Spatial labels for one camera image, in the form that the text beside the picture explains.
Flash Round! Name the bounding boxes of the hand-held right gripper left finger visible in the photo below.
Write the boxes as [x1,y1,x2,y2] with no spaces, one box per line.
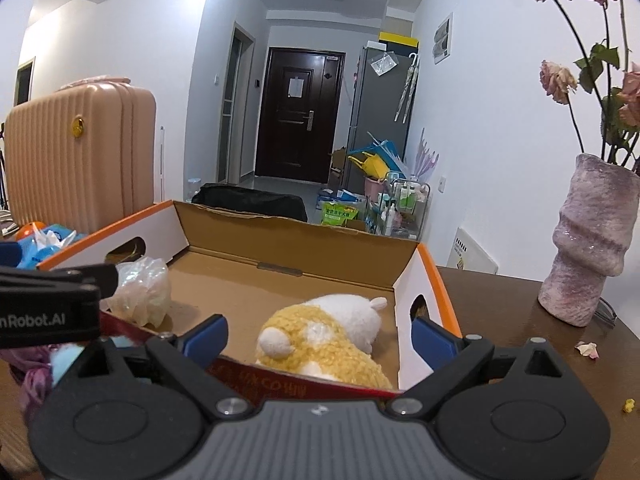
[65,314,256,418]

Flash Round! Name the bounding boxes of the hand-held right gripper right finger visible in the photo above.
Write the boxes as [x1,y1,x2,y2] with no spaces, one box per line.
[387,316,576,418]

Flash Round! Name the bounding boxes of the light blue fluffy plush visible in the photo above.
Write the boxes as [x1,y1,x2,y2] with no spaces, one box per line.
[50,337,133,381]

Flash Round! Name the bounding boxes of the purple knit pouch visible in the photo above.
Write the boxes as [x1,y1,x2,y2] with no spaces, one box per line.
[0,346,56,426]

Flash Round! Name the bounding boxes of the clear plastic bag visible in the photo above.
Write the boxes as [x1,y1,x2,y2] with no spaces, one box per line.
[102,255,172,331]

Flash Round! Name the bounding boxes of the cardboard box with orange trim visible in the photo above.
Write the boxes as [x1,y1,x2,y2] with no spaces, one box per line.
[37,200,463,401]

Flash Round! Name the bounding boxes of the yellow and white plush toy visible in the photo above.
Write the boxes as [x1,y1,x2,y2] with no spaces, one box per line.
[255,294,396,392]

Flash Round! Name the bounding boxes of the blue wet wipes pack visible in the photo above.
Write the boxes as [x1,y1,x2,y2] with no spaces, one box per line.
[15,225,88,268]

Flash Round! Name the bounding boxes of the pink ribbed suitcase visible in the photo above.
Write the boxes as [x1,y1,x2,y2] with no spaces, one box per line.
[4,77,158,236]

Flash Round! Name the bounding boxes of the black bag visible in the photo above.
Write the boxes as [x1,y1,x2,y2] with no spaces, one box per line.
[191,183,308,222]

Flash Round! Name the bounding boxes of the metal rolling cart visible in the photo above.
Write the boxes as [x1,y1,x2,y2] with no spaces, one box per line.
[367,177,432,240]

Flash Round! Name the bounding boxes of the green printed bag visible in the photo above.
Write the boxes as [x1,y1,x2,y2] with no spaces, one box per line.
[320,201,360,227]

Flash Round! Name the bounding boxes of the pink bucket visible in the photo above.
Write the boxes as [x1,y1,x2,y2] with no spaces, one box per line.
[363,175,388,201]

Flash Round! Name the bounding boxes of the blue flat box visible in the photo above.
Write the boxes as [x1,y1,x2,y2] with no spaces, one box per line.
[315,187,366,211]

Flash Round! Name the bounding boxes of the pink textured vase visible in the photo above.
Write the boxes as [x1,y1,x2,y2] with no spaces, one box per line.
[537,152,640,328]

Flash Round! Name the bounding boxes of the purple wing decoration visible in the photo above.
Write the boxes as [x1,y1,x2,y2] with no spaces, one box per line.
[415,127,441,181]

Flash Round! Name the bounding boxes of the blue folders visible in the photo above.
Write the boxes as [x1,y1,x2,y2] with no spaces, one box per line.
[350,132,408,176]

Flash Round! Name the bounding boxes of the open cardboard box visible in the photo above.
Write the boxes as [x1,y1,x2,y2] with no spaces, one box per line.
[327,147,351,191]

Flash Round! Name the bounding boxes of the dark brown entrance door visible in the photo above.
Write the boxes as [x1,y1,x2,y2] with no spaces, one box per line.
[254,46,347,183]

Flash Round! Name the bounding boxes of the grey refrigerator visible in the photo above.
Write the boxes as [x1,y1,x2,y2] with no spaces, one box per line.
[345,44,420,196]

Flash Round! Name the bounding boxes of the grey interior door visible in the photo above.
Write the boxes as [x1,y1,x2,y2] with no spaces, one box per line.
[217,22,256,186]

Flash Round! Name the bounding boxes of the white folded umbrella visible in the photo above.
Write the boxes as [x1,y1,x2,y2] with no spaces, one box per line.
[394,52,417,122]
[401,54,420,124]

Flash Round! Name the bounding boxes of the clear bag on refrigerator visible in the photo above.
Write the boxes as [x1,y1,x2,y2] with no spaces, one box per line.
[369,52,398,77]

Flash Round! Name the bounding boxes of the bunch of dried roses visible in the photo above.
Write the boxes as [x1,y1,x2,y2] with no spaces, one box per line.
[492,0,640,176]

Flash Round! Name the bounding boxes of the yellow and black box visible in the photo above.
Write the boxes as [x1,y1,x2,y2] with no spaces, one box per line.
[378,31,418,56]

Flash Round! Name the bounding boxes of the wall electrical panel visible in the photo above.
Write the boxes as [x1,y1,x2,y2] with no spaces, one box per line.
[432,12,454,65]

